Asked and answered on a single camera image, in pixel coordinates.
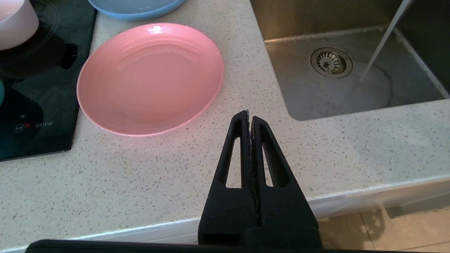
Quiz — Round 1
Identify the running water stream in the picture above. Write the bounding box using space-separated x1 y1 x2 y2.
359 0 412 83

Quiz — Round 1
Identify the round metal drain strainer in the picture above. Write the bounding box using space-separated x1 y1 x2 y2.
310 47 354 79

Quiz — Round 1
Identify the stainless steel sink basin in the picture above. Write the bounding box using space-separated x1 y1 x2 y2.
250 0 450 122

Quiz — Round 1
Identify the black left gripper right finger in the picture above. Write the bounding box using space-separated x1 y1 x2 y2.
250 116 323 247

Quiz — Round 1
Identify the blue grey plate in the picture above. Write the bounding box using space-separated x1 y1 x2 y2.
88 0 186 21

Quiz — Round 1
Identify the black induction cooktop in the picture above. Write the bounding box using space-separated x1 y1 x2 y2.
0 0 98 162

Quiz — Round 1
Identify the pink plate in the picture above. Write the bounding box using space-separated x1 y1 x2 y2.
76 22 225 137

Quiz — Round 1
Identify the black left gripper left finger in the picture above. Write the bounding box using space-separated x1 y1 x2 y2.
198 110 261 246

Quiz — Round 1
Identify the pale pink bowl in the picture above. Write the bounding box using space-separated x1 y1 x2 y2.
0 0 40 51

